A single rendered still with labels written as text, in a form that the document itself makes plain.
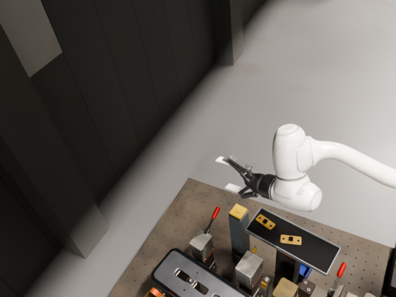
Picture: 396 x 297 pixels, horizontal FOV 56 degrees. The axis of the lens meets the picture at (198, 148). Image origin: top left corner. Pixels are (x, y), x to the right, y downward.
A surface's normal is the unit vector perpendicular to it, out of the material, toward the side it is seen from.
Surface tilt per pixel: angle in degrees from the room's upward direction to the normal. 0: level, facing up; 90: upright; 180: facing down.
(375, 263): 0
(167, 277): 0
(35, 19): 90
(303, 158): 65
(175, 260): 0
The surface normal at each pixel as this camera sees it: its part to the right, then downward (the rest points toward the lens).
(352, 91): -0.11, -0.69
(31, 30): 0.88, 0.26
